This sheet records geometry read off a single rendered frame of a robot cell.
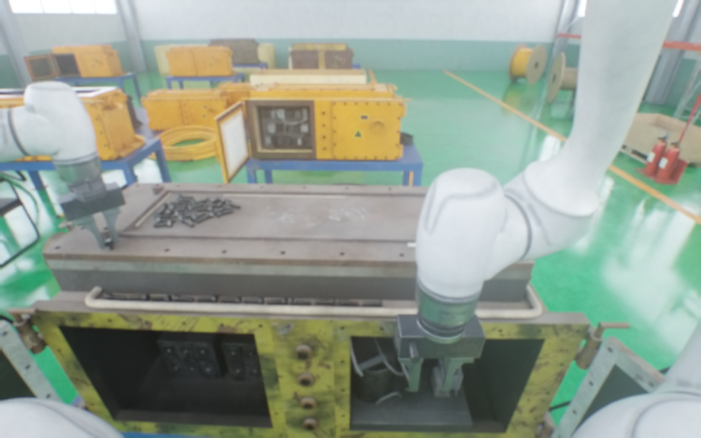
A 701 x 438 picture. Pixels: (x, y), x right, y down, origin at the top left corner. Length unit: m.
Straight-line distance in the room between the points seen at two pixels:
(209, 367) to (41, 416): 1.20
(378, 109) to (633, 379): 2.87
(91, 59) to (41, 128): 10.42
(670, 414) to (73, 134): 1.00
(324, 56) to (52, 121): 8.52
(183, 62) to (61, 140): 9.24
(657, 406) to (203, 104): 7.09
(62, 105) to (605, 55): 0.91
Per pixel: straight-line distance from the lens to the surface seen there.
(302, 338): 0.98
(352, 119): 3.44
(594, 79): 0.39
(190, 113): 7.30
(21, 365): 1.33
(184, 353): 1.49
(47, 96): 0.95
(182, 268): 1.02
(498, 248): 0.46
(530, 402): 1.30
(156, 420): 1.49
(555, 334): 1.08
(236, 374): 1.51
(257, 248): 0.96
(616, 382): 1.12
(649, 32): 0.36
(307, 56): 9.27
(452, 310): 0.51
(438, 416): 1.34
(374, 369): 1.20
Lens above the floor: 1.89
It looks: 30 degrees down
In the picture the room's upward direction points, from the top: straight up
